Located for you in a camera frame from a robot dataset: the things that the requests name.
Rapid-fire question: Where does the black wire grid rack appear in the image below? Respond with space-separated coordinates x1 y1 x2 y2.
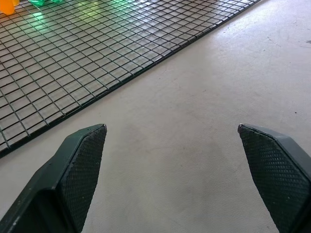
0 0 259 159

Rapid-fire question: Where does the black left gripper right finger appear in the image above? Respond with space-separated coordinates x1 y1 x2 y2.
238 123 311 233

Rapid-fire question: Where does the orange soda bottle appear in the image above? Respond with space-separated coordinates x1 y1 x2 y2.
0 0 19 16

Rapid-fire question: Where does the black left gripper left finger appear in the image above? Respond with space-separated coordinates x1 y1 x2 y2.
0 123 108 233

